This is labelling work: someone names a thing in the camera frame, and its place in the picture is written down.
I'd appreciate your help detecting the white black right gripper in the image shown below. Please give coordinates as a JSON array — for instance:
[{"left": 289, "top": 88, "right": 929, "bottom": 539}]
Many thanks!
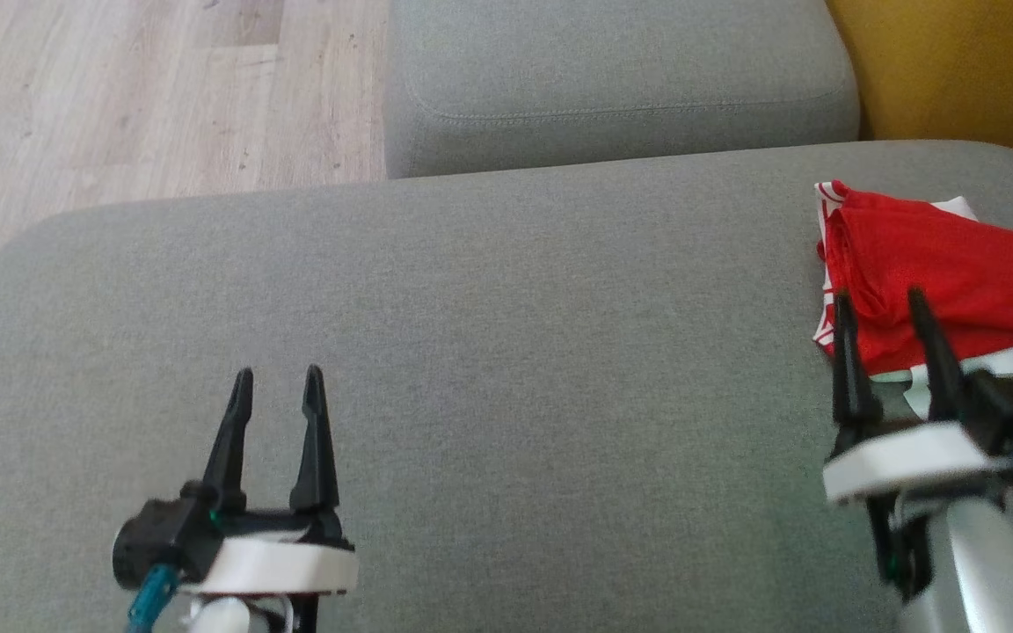
[{"left": 823, "top": 286, "right": 1013, "bottom": 506}]

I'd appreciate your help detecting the red white jersey shirt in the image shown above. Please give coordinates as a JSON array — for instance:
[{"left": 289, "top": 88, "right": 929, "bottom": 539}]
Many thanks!
[{"left": 823, "top": 189, "right": 1013, "bottom": 375}]

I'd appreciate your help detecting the teal-plug left camera cable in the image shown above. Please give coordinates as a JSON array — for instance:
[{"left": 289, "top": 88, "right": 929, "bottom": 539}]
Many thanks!
[{"left": 127, "top": 563, "right": 182, "bottom": 633}]

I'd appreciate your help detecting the yellow and grey sofa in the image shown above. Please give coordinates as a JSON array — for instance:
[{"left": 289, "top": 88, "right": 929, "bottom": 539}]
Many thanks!
[{"left": 826, "top": 0, "right": 1013, "bottom": 177}]

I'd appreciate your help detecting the medium grey sofa seat cushion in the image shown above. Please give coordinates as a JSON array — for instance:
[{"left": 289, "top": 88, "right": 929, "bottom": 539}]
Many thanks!
[{"left": 383, "top": 0, "right": 861, "bottom": 179}]

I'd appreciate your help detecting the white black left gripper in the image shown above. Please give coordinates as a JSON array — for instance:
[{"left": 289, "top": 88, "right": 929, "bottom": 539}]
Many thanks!
[{"left": 181, "top": 365, "right": 360, "bottom": 599}]

